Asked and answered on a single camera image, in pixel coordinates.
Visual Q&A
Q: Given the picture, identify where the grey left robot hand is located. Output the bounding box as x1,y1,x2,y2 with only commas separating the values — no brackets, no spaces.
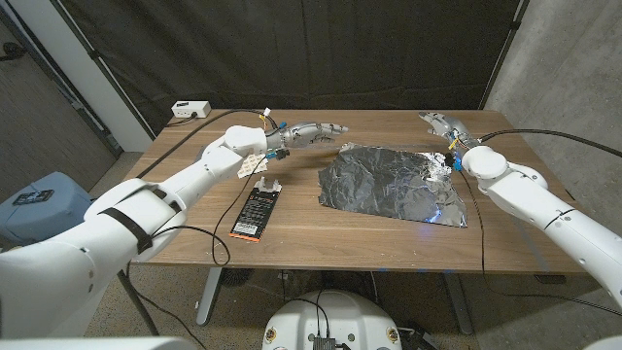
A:
265,121,350,150

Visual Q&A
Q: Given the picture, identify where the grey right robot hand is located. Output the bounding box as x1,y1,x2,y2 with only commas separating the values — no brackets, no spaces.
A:
418,111,482,150

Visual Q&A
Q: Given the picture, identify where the crinkled aluminium foil sheet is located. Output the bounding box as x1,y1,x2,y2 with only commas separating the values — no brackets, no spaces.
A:
317,142,468,228

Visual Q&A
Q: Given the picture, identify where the white left shoulder cover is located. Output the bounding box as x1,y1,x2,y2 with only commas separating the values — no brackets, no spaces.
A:
0,335,198,350

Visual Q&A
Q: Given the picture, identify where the white right shoulder cover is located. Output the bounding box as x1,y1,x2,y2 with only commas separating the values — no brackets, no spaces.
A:
584,334,622,350

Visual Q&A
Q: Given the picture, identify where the black orange package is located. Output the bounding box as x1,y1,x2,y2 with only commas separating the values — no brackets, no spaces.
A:
228,177,284,244

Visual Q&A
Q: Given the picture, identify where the black backdrop curtain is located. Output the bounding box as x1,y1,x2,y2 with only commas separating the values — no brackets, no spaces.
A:
51,0,529,137

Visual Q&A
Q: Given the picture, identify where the black backdrop pole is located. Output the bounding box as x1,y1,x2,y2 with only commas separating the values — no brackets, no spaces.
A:
51,0,157,140
479,0,530,111

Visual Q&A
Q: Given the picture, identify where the white power box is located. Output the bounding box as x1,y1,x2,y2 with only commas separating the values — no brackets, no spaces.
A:
170,100,213,120

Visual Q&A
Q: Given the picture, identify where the black ribbed round object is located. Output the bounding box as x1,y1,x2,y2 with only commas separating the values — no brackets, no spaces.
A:
221,266,255,288

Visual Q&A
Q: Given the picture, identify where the grey table leg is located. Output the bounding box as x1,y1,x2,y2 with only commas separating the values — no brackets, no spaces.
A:
442,272,475,335

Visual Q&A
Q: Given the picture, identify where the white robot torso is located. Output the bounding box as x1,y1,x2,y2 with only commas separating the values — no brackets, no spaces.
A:
261,290,403,350

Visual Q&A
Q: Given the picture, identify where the white table leg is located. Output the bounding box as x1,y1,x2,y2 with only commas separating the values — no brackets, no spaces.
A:
195,266,224,326

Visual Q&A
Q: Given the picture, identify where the black device on bin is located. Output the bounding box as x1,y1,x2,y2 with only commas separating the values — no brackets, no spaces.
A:
12,189,55,206

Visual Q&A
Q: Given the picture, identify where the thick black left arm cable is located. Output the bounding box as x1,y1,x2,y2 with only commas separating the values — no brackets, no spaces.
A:
116,108,281,337

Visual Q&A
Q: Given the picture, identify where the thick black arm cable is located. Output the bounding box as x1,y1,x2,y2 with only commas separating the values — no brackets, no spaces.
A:
116,108,281,337
478,127,622,159

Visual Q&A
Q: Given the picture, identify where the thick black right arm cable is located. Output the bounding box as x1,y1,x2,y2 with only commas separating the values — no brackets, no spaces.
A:
478,127,622,159

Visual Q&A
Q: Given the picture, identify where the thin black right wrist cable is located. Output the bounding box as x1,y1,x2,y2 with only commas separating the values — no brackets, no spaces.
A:
444,153,622,318

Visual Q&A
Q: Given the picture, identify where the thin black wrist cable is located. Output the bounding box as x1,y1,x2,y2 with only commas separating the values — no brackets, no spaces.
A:
126,150,292,350
444,153,622,318

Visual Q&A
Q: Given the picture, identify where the thin black left wrist cable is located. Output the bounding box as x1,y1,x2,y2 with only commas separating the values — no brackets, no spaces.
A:
126,150,292,350

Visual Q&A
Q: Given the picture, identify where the black wall hook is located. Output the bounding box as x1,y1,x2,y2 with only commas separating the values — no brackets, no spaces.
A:
0,42,26,62

